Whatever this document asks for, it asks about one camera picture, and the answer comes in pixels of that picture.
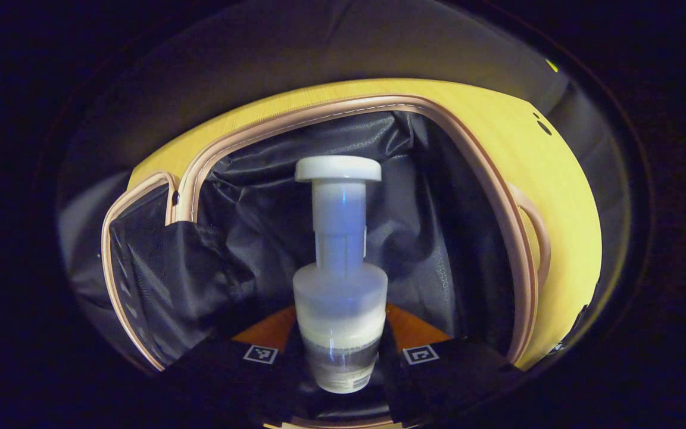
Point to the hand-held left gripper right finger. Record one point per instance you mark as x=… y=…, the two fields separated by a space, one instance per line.
x=438 y=381

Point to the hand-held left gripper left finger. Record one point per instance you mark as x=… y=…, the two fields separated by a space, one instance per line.
x=242 y=381

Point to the white pump bottle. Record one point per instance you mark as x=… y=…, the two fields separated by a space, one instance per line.
x=340 y=286

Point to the beige hard-shell suitcase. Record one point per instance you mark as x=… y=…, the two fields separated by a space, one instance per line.
x=438 y=208

